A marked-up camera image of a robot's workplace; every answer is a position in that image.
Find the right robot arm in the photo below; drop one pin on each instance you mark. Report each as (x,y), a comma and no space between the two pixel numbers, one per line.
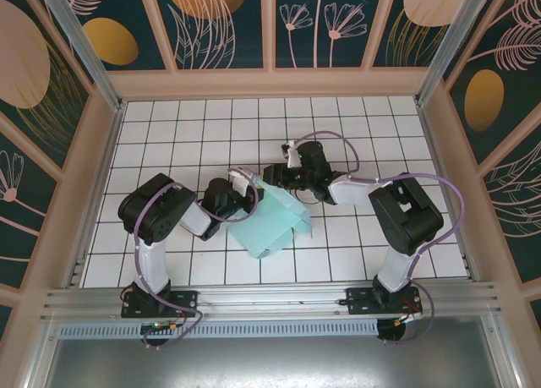
(406,223)

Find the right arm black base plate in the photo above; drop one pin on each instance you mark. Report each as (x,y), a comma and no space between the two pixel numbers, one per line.
(359,301)

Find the grey metal sheet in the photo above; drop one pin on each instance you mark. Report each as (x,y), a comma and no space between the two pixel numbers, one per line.
(270,362)

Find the yellow power connector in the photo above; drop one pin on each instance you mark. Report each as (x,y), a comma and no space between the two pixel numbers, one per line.
(169,328)
(408,319)

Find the aluminium frame post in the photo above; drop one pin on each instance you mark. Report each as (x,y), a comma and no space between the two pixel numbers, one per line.
(452,41)
(86,54)

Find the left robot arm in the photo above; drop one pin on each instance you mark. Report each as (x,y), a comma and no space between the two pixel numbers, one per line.
(152,261)

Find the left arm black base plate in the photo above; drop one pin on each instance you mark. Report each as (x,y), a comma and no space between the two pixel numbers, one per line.
(184,301)

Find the aluminium mounting rail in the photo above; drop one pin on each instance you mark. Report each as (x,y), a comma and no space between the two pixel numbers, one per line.
(270,301)

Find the teal paper box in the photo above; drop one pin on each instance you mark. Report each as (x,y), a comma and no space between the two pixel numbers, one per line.
(270,223)

